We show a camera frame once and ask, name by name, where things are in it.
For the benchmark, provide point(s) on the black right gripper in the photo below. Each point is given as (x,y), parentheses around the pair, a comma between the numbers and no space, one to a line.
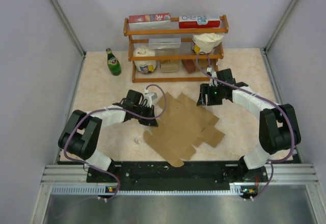
(206,89)

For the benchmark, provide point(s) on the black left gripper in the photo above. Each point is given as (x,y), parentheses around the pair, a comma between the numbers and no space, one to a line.
(149,122)

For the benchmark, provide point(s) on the brown cardboard box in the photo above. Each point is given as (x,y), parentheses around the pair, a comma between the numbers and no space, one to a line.
(182,127)

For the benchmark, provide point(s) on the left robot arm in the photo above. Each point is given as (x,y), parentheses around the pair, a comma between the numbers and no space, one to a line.
(81,133)

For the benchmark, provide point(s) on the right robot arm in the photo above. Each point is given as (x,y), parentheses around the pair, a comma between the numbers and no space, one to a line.
(278,126)

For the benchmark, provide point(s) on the red white carton box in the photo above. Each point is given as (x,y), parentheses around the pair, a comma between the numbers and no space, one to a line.
(198,21)

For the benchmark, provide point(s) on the red foil wrap box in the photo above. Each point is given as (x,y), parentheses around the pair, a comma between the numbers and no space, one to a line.
(149,21)

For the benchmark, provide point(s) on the brown scouring pad pack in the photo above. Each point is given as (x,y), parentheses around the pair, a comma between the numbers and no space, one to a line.
(192,67)

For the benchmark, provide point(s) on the green glass bottle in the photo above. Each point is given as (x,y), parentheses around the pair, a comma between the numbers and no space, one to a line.
(113,63)

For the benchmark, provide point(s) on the tan sponge block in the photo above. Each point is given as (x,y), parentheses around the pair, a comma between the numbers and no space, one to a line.
(169,66)

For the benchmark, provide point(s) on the white bag upper shelf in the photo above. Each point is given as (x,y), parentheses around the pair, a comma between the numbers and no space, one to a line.
(206,42)

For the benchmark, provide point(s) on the clear plastic container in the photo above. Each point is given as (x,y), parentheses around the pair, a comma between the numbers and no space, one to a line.
(164,43)

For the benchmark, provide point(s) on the orange wooden shelf rack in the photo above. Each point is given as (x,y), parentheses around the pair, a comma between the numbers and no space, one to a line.
(183,52)

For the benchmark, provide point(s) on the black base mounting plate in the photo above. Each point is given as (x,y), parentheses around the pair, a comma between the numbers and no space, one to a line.
(161,176)

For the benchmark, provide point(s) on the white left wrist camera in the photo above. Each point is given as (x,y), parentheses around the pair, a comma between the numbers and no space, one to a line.
(149,97)

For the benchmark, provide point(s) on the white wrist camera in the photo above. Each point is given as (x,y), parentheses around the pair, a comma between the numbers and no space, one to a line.
(149,97)
(213,77)

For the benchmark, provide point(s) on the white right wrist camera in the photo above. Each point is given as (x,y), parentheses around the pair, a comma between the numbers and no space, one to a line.
(213,77)

